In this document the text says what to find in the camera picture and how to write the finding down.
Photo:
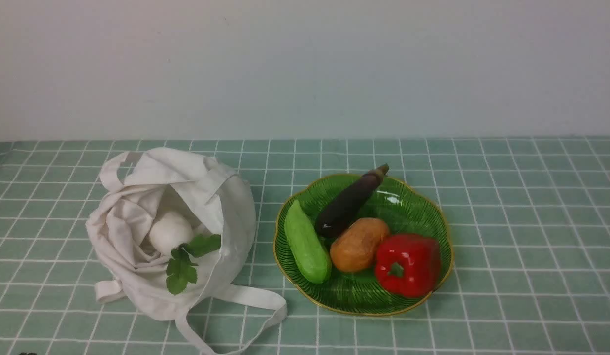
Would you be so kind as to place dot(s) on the white radish with green leaves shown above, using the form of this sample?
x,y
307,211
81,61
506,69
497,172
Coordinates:
x,y
172,235

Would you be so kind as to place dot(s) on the white cloth tote bag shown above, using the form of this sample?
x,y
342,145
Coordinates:
x,y
213,198

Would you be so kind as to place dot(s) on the dark purple eggplant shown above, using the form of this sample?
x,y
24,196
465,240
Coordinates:
x,y
336,217

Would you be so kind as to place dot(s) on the light green cucumber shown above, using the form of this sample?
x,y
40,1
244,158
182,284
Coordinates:
x,y
311,257

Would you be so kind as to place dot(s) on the brown potato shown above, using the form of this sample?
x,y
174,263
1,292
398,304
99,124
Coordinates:
x,y
354,250

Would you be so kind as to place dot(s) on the green leaf-shaped plate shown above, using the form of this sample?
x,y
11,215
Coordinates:
x,y
397,204

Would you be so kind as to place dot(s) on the red bell pepper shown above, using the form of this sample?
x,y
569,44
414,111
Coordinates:
x,y
408,265

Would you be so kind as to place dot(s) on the green checkered tablecloth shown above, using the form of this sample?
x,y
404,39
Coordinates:
x,y
530,224

